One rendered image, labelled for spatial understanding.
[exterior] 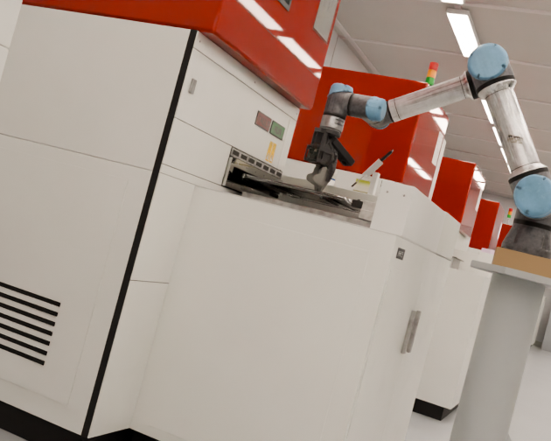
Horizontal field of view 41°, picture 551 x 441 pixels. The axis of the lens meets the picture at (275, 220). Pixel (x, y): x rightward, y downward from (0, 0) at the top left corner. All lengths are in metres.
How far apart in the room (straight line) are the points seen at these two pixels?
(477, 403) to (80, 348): 1.17
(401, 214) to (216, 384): 0.70
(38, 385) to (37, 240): 0.41
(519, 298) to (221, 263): 0.89
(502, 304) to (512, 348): 0.13
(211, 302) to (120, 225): 0.34
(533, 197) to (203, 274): 0.96
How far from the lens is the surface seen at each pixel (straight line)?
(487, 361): 2.30
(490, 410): 2.32
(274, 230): 2.04
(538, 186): 2.18
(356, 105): 2.36
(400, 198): 2.01
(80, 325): 2.09
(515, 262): 2.28
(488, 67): 2.27
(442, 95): 2.44
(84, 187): 2.12
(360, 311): 1.95
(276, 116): 2.58
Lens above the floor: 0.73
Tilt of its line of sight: 1 degrees up
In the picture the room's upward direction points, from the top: 15 degrees clockwise
